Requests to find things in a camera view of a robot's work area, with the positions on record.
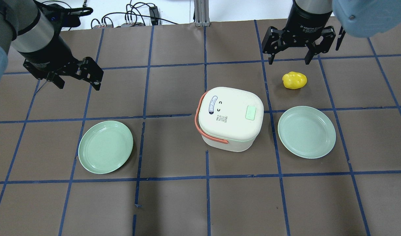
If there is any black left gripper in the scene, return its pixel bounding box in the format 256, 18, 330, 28
23, 35, 104, 91

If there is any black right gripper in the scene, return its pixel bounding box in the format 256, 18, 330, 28
262, 2, 336, 65

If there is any cream rice cooker orange handle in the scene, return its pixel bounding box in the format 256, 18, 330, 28
194, 87, 264, 152

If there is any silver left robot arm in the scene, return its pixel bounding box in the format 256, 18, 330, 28
0, 0, 104, 91

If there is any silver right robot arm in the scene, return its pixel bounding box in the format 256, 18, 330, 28
261, 0, 401, 65

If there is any yellow toy pepper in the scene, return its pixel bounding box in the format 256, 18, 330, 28
282, 71, 308, 89

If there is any green plate left side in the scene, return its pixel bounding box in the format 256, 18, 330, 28
78, 120, 133, 174

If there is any green plate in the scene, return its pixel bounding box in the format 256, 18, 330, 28
278, 106, 336, 159
78, 120, 133, 174

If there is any green plate right side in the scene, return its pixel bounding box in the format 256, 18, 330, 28
278, 106, 336, 159

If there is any brown paper table mat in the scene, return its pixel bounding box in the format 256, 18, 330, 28
0, 20, 401, 236

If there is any black cable bundle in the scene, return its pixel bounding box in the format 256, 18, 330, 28
90, 0, 161, 28

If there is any aluminium frame post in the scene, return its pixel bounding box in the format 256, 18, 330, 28
194, 0, 210, 27

